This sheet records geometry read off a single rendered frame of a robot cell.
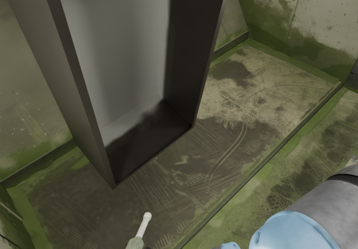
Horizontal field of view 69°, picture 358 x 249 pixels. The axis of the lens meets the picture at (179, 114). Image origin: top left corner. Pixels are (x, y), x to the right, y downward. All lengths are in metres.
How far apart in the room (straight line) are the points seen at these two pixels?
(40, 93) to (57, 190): 0.70
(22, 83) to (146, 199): 1.16
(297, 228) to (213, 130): 1.87
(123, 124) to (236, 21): 1.89
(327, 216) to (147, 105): 1.47
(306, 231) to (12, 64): 2.01
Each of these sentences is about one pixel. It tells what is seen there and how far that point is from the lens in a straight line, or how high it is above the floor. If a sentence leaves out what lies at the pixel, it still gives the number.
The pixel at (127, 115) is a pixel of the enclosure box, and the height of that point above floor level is 0.53.
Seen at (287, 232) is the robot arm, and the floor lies 1.41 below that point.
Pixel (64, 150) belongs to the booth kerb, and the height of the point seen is 0.10.
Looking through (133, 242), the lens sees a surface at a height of 0.74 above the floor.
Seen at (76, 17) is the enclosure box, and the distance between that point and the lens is 1.09.
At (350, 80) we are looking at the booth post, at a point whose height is 0.10.
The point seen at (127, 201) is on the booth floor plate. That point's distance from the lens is 1.88.
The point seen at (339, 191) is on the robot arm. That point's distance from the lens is 0.36.
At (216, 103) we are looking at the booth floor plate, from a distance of 2.37.
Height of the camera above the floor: 1.70
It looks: 47 degrees down
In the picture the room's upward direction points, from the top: 5 degrees counter-clockwise
